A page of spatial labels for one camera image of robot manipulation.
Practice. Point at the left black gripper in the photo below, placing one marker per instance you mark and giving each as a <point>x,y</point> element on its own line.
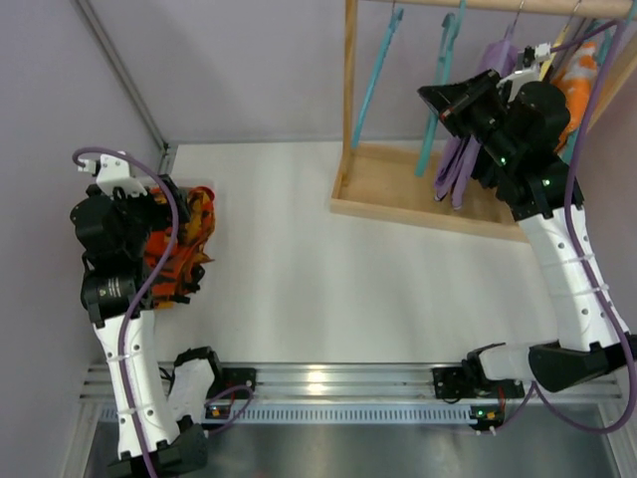
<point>166,200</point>

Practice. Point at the far right teal hanger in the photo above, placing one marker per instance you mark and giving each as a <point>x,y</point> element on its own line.
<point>602,40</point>

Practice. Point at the purple garment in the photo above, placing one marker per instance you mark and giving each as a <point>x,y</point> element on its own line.
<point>460,154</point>

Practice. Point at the black garment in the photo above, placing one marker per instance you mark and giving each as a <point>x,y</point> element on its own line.
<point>493,170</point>

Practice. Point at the teal hanger with trousers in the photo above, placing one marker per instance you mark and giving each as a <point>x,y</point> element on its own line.
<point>451,26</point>

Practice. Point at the orange white garment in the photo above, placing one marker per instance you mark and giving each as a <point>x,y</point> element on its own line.
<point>576,81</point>

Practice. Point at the wooden hanger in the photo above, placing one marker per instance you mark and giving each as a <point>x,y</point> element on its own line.
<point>545,67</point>

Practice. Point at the empty teal hanger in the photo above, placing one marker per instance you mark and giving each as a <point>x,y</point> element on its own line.
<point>396,17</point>

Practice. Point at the purple hanger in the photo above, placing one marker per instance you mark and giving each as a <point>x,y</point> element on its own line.
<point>512,26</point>

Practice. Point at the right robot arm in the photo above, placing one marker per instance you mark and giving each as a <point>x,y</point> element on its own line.
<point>517,133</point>

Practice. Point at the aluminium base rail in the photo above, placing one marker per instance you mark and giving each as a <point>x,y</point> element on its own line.
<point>435,395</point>

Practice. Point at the wooden clothes rack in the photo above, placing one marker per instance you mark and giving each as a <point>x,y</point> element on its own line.
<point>377,181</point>

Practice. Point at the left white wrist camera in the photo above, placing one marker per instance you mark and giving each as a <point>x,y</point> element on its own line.
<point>111,173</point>

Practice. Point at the orange camouflage trousers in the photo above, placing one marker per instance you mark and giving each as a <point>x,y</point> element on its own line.
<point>181,274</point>

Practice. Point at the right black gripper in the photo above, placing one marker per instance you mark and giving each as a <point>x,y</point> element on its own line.
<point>468,107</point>

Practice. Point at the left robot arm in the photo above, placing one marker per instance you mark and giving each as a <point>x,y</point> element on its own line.
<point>116,295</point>

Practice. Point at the white plastic basket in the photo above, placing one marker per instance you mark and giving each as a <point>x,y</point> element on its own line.
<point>189,182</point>

